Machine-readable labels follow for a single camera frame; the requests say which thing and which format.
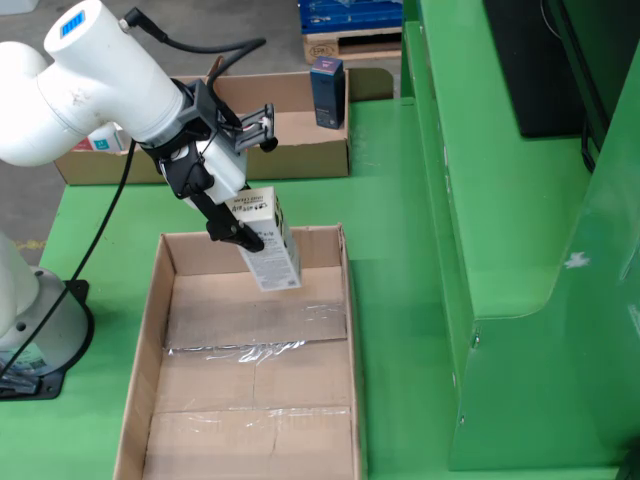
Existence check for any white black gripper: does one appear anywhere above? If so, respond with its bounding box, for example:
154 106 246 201
142 132 266 254

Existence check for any white hand cream box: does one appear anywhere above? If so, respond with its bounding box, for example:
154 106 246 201
223 186 303 294

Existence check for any shallow cardboard tray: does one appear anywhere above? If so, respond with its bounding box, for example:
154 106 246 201
112 223 369 480

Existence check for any dark blue product box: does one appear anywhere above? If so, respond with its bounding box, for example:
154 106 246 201
309 55 347 131

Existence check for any white bottle red teal label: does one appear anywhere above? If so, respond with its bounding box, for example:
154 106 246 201
73 122 125 154

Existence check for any wooden pallet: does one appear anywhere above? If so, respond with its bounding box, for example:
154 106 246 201
302 27 404 65

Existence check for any green metal shelf unit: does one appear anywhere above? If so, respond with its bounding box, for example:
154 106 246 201
399 0 640 474

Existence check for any black monitor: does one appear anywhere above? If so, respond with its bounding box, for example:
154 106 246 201
482 0 601 140

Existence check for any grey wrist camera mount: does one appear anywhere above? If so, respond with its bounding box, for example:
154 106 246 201
169 78 279 154

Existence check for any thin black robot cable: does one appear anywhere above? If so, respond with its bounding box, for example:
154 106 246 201
0 141 137 381

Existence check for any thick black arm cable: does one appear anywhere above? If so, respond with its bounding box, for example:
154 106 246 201
122 7 268 86

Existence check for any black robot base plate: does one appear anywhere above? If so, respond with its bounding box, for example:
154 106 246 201
0 279 96 401

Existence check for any blue wire mesh cage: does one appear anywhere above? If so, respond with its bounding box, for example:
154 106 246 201
298 0 404 36

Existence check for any black monitor cable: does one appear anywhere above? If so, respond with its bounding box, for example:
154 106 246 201
579 117 600 175

